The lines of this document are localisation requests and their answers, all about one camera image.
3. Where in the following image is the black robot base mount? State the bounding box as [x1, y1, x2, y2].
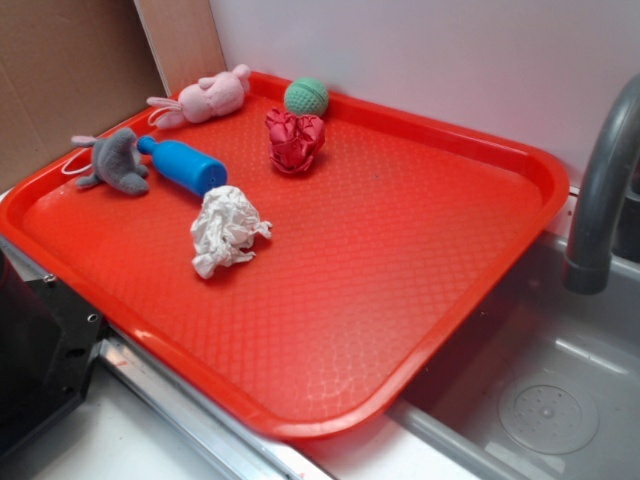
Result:
[1, 255, 105, 460]

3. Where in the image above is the green textured ball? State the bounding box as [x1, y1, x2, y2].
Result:
[284, 77, 329, 116]

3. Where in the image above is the crumpled white paper ball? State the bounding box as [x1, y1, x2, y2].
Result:
[190, 185, 273, 280]

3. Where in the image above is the grey toy faucet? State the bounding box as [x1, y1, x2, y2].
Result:
[562, 76, 639, 295]

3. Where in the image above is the pink plush bunny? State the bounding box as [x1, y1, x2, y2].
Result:
[146, 64, 251, 129]

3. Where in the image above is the brown cardboard panel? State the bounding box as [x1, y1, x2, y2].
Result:
[1, 1, 226, 191]

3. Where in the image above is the grey toy sink basin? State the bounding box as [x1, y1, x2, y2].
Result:
[389, 234, 639, 479]

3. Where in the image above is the red plastic tray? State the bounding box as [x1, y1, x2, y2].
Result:
[1, 73, 569, 440]

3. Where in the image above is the blue plastic toy bottle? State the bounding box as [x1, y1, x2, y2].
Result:
[137, 136, 228, 197]

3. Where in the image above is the grey plush bunny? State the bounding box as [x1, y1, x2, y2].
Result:
[71, 127, 149, 196]

